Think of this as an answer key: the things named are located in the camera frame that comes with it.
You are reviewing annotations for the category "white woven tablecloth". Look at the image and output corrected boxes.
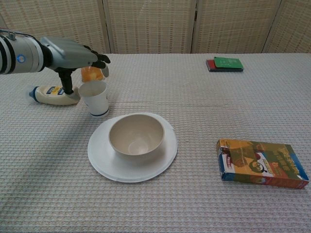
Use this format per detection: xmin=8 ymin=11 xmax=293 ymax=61
xmin=0 ymin=52 xmax=311 ymax=233

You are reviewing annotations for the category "beige bowl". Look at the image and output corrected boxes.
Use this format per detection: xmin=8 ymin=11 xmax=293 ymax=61
xmin=108 ymin=114 xmax=166 ymax=164

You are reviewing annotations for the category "orange jelly cup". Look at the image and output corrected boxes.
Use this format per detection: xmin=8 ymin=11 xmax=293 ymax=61
xmin=81 ymin=66 xmax=105 ymax=83

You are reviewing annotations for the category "woven bamboo screen panel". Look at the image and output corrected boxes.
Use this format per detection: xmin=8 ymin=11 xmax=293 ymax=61
xmin=0 ymin=0 xmax=112 ymax=55
xmin=191 ymin=0 xmax=284 ymax=54
xmin=262 ymin=0 xmax=311 ymax=54
xmin=103 ymin=0 xmax=197 ymax=54

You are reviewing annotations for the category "colourful snack box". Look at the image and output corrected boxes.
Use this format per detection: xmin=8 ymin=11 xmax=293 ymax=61
xmin=216 ymin=138 xmax=310 ymax=190

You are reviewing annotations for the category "large white plate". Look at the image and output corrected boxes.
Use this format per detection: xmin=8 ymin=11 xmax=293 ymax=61
xmin=87 ymin=112 xmax=179 ymax=183

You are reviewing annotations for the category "mayonnaise squeeze bottle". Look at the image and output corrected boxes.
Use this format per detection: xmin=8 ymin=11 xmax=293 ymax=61
xmin=26 ymin=85 xmax=81 ymax=106

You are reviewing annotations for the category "red card box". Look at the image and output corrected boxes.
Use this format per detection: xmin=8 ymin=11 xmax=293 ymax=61
xmin=206 ymin=59 xmax=244 ymax=72

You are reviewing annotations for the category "white paper cup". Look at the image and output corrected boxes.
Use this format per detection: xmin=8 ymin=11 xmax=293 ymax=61
xmin=78 ymin=81 xmax=110 ymax=118

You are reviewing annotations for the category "green card box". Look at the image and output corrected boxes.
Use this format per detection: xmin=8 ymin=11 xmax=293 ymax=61
xmin=213 ymin=56 xmax=244 ymax=69

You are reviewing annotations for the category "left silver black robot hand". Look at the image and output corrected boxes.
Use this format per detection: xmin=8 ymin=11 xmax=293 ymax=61
xmin=38 ymin=36 xmax=111 ymax=101

